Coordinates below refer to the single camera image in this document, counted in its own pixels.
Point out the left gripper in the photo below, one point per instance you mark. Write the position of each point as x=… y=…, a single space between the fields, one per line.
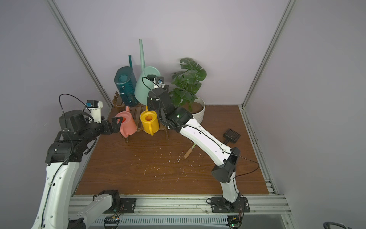
x=111 y=126

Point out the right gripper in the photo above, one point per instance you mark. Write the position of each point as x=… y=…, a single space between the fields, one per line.
x=156 y=97

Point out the pink watering can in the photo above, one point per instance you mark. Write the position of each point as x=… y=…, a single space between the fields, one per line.
x=128 y=127

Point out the light green watering can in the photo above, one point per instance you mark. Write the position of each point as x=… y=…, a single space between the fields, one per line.
x=144 y=85

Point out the yellow watering can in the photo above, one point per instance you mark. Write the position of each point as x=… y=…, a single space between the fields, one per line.
x=149 y=121

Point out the wooden two-tier shelf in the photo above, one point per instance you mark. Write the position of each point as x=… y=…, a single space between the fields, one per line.
x=119 y=106

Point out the dark green watering can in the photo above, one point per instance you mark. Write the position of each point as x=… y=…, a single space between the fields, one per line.
x=125 y=82

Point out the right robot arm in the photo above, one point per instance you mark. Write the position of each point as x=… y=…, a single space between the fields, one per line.
x=225 y=158

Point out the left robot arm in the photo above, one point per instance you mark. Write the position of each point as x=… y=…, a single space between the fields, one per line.
x=78 y=129

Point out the green monstera plant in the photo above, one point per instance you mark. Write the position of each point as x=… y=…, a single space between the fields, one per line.
x=187 y=83

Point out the white ribbed plant pot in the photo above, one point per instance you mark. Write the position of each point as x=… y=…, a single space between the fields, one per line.
x=197 y=109

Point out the green toy rake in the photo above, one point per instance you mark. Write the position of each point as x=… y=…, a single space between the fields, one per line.
x=187 y=154

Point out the black toy scoop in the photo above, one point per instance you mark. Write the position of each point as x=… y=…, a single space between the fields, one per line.
x=231 y=136

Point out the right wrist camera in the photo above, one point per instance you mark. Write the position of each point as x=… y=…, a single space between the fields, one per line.
x=158 y=81

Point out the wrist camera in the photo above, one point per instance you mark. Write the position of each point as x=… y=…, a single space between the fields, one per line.
x=95 y=108
x=158 y=81

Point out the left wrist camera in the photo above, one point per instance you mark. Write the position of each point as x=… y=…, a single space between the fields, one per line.
x=95 y=108

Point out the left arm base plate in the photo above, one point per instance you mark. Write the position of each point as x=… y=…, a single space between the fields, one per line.
x=125 y=206

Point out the aluminium front rail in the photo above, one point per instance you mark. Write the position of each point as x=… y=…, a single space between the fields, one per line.
x=171 y=209

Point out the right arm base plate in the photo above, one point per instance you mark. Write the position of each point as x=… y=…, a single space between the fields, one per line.
x=221 y=205

